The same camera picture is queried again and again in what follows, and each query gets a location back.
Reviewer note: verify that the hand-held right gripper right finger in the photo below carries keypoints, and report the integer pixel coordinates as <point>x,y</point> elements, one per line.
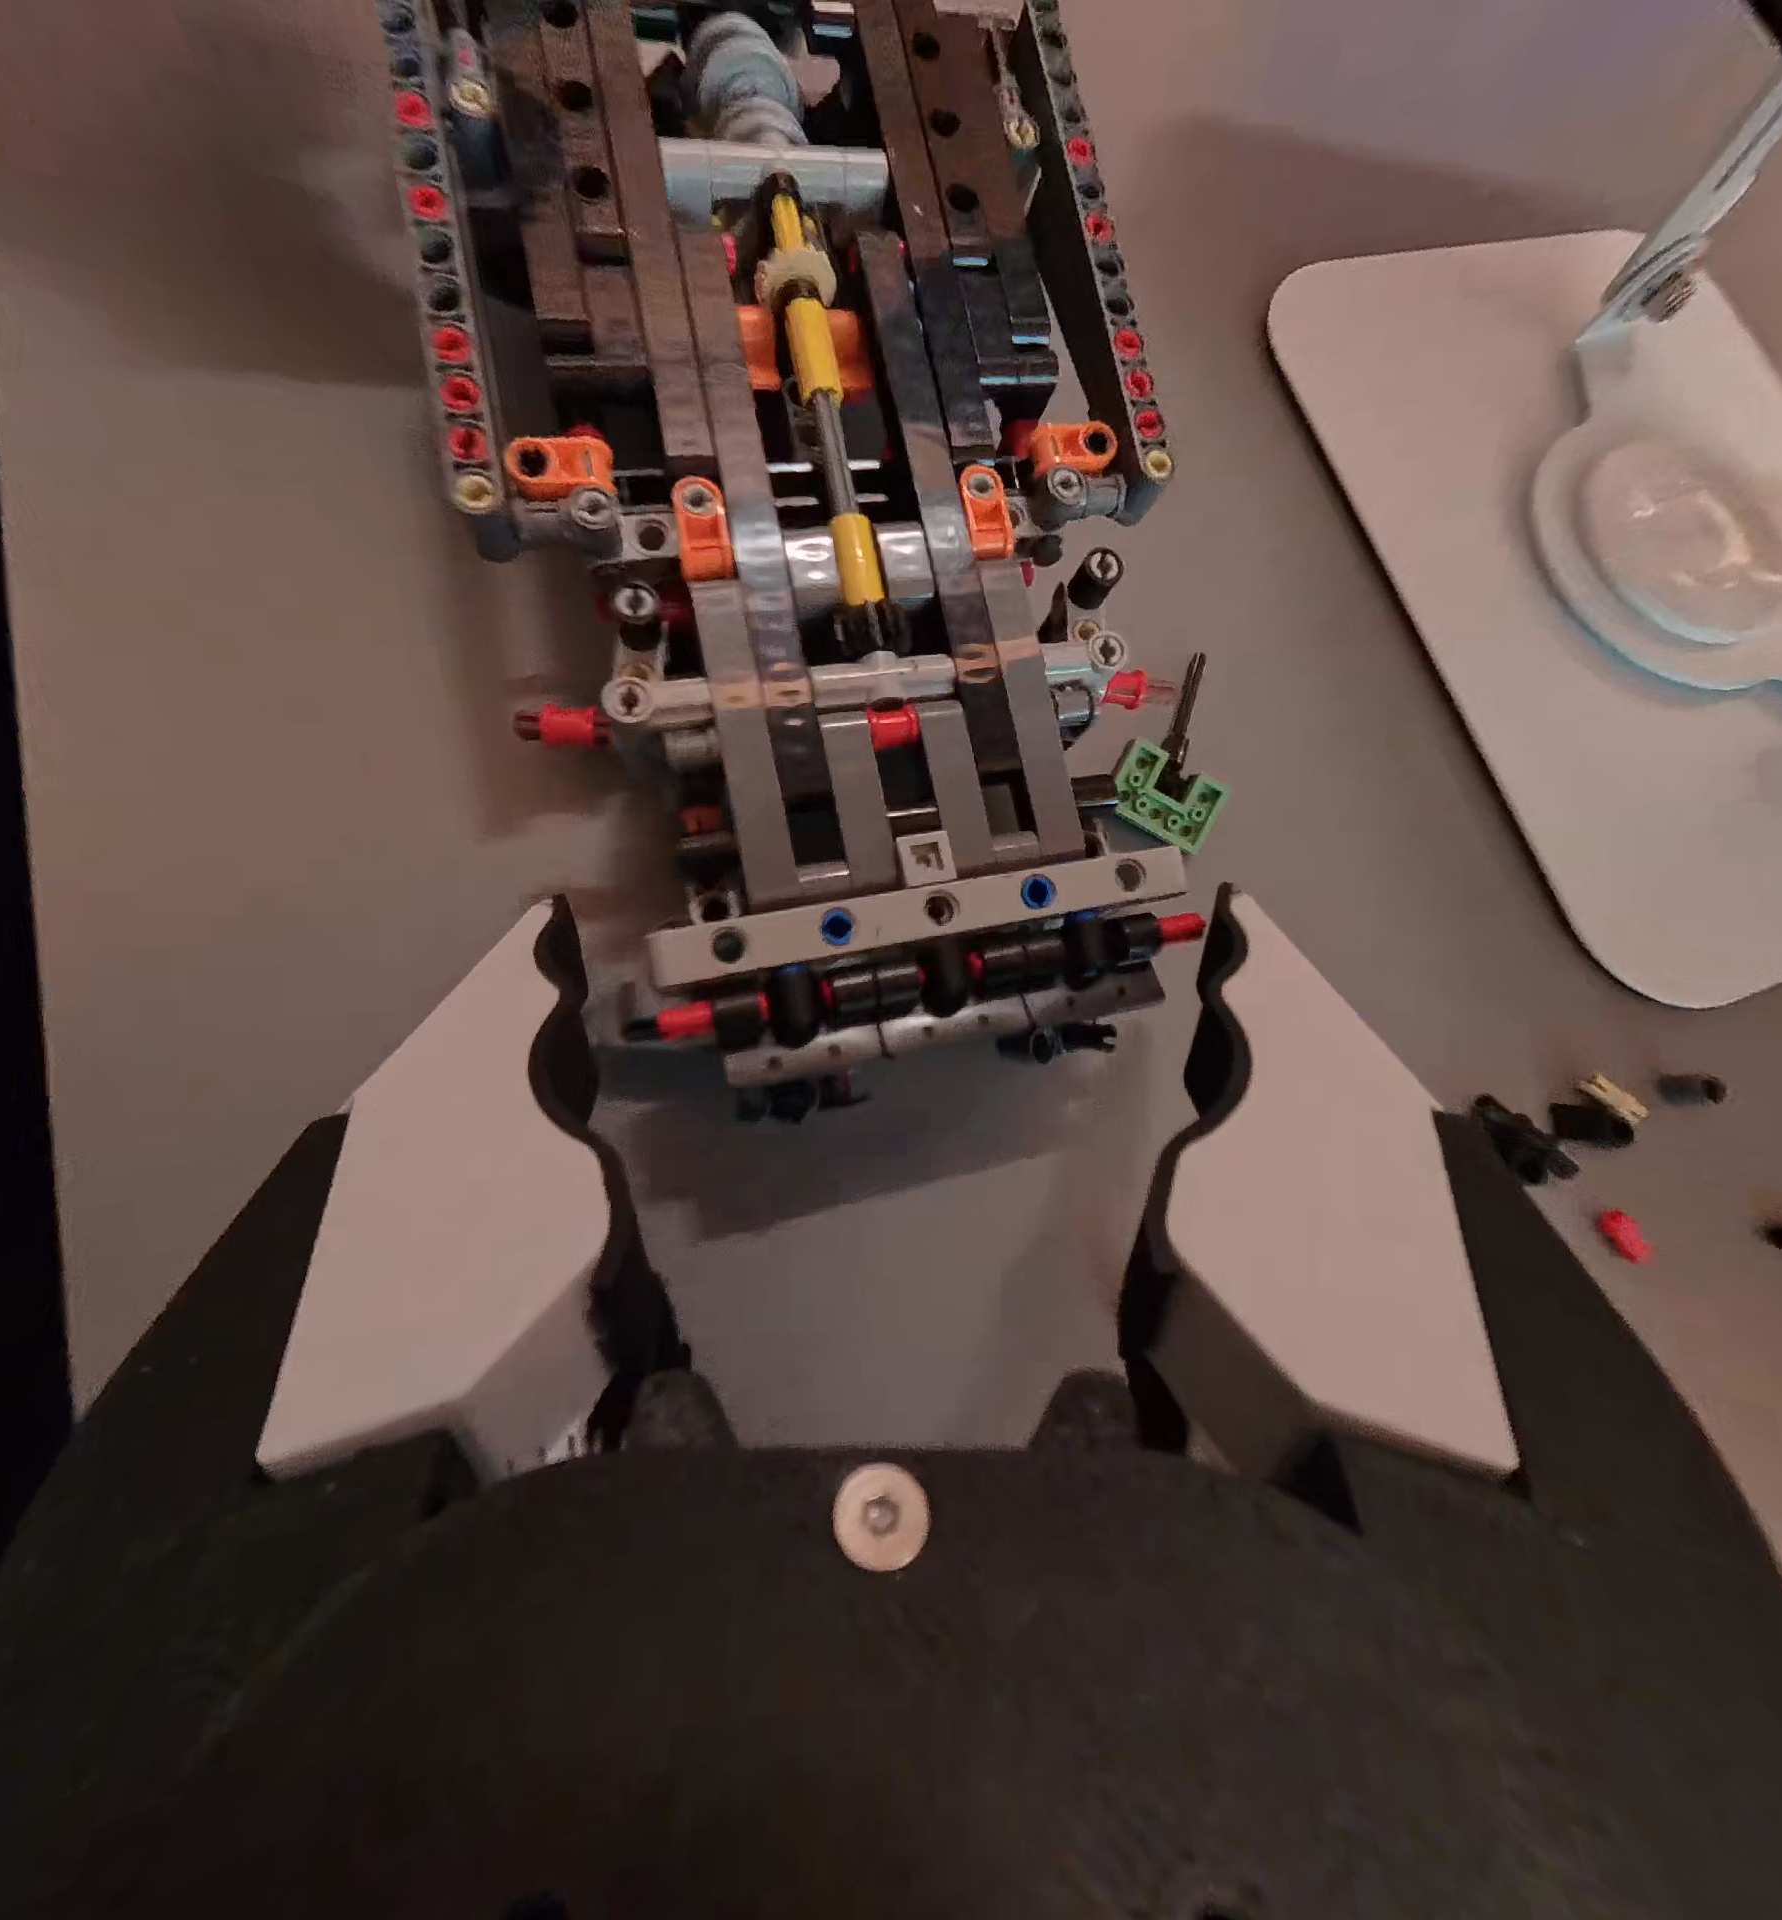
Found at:
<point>1328,1276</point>

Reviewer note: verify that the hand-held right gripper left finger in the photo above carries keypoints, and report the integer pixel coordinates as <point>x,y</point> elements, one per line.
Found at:
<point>440,1276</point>

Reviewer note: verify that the lego car model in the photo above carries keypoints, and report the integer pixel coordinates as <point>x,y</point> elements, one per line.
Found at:
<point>769,751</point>

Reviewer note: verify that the black lego connector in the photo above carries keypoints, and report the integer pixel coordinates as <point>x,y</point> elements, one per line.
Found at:
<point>1512,1136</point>

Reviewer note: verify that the red lego pin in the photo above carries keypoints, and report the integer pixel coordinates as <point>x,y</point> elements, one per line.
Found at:
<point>1621,1234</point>

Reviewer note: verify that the dark grey lego bush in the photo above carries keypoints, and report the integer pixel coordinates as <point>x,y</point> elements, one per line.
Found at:
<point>1691,1086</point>

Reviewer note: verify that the green lego block black axle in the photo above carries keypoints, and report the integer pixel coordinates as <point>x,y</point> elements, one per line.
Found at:
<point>1168,812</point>

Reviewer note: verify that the white book stand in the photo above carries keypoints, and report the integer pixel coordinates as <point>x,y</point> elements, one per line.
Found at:
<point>1431,452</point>

